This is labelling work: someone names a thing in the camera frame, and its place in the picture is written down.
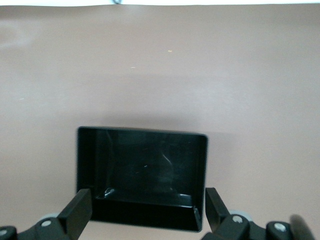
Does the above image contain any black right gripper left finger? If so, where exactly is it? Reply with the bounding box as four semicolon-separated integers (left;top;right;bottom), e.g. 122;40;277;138
0;188;94;240

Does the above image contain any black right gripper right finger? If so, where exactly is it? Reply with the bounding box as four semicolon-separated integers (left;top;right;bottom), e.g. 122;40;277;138
202;187;296;240

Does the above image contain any black rectangular plastic box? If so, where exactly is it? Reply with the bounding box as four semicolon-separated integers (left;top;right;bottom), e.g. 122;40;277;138
76;126;209;232

